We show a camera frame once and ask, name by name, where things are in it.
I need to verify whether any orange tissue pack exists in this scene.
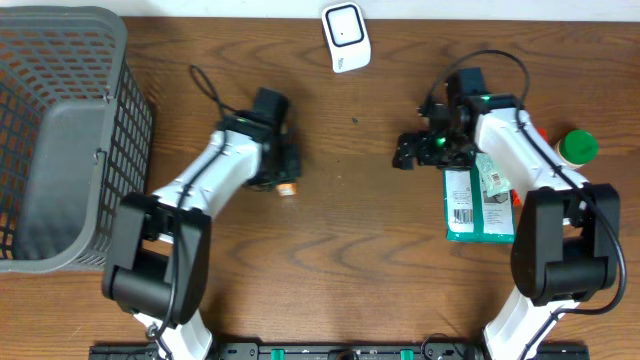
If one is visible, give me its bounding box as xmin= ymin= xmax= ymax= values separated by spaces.
xmin=276 ymin=183 xmax=297 ymax=196

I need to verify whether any light green wipes pack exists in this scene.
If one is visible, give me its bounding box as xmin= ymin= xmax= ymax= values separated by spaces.
xmin=475 ymin=153 xmax=512 ymax=196

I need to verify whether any red snack packet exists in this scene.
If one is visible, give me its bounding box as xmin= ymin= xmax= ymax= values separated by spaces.
xmin=510 ymin=127 xmax=550 ymax=207

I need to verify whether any green lid seasoning jar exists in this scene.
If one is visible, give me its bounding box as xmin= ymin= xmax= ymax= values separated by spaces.
xmin=554 ymin=129 xmax=599 ymax=169

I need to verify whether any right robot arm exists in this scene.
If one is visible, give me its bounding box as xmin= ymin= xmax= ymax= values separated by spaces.
xmin=393 ymin=93 xmax=628 ymax=359

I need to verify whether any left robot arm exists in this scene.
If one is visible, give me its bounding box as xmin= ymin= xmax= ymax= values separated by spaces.
xmin=102 ymin=111 xmax=290 ymax=359

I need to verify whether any white barcode scanner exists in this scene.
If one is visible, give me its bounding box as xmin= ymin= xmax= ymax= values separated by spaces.
xmin=321 ymin=2 xmax=372 ymax=73

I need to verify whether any grey plastic mesh basket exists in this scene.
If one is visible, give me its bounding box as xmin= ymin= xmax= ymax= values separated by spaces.
xmin=1 ymin=6 xmax=154 ymax=273

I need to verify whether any left black cable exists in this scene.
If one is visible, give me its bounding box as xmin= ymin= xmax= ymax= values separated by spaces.
xmin=147 ymin=63 xmax=236 ymax=360

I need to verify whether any black cable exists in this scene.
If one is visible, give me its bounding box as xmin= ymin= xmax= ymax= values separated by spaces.
xmin=147 ymin=63 xmax=236 ymax=360
xmin=419 ymin=48 xmax=628 ymax=360

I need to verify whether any right black cable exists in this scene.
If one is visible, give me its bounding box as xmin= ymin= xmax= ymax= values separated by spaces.
xmin=419 ymin=48 xmax=628 ymax=360

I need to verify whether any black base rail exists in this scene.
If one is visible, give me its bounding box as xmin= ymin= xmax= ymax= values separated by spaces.
xmin=88 ymin=341 xmax=590 ymax=360

